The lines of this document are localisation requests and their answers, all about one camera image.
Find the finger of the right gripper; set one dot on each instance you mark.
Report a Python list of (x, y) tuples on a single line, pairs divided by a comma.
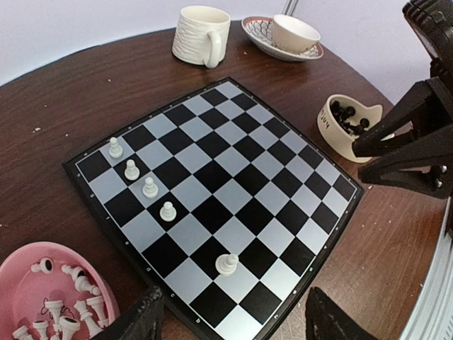
[(389, 134), (423, 167)]

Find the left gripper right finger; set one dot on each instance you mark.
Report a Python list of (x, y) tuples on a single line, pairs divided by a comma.
[(326, 320)]

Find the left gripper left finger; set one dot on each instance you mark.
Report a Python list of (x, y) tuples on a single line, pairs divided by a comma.
[(143, 320)]

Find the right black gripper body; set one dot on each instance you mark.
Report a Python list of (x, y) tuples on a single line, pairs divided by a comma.
[(431, 21)]

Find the white pawn five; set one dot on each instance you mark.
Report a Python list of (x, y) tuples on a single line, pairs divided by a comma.
[(226, 264)]

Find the white chess pieces pile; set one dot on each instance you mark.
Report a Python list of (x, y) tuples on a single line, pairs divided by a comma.
[(92, 319)]

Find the black chess pieces pile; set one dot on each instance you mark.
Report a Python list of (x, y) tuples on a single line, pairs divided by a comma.
[(342, 114)]

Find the black white chess board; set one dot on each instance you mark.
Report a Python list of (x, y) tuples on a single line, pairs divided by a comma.
[(243, 181)]

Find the cream bowl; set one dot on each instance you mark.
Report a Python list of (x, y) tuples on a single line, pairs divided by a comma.
[(335, 136)]

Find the white pawn four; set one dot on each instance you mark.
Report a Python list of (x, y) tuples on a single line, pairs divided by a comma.
[(168, 212)]

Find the pink bowl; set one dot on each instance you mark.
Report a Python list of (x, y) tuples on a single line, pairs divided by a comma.
[(32, 275)]

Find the white pawn three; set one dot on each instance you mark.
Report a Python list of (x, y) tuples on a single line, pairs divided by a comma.
[(150, 189)]

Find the white tea cup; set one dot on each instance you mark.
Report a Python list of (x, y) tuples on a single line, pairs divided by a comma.
[(293, 35)]

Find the white pawn two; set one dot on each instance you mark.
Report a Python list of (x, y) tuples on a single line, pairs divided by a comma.
[(131, 172)]

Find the patterned saucer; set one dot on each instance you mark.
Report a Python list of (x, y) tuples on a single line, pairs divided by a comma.
[(258, 30)]

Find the white pawn one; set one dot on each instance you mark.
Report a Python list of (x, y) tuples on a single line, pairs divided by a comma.
[(115, 149)]

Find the cream ribbed mug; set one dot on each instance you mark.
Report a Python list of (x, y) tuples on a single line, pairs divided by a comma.
[(201, 35)]

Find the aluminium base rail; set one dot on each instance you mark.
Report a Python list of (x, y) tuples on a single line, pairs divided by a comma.
[(431, 317)]

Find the right aluminium frame post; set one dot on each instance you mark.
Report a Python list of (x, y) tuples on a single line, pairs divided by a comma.
[(290, 7)]

